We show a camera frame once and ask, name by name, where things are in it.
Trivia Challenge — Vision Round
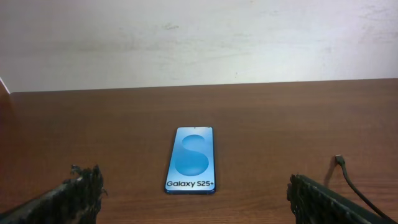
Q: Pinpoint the blue Galaxy smartphone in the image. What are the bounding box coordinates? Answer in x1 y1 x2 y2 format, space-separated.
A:
164 126 216 195

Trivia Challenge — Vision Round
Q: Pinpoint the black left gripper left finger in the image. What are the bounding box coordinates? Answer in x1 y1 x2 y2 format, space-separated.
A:
1 165 107 224

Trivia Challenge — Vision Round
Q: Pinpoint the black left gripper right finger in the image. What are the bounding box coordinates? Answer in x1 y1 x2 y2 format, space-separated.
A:
287 174 394 224

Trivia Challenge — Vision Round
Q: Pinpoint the black USB charging cable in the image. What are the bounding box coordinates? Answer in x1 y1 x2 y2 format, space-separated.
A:
335 154 398 224

